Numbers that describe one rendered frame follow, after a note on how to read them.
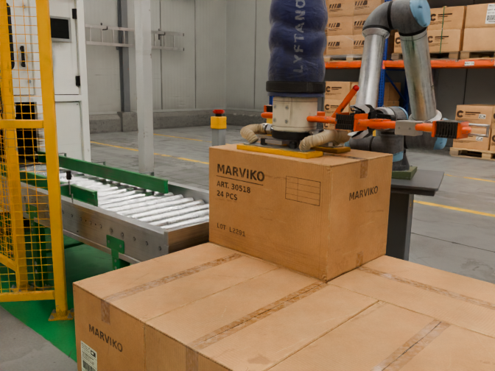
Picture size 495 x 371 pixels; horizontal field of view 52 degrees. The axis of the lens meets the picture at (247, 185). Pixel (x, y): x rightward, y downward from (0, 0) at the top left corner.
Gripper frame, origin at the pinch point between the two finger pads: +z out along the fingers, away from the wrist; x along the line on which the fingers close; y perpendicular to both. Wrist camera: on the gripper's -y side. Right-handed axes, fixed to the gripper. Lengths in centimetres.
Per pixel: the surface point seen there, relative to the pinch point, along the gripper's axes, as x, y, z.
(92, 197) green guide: -47, 138, 24
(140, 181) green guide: -48, 159, -21
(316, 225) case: -34.1, 1.2, 19.4
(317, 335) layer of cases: -53, -23, 52
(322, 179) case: -18.1, -0.3, 19.4
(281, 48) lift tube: 24.9, 26.2, 10.0
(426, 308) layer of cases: -53, -37, 16
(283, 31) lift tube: 30.9, 24.8, 10.6
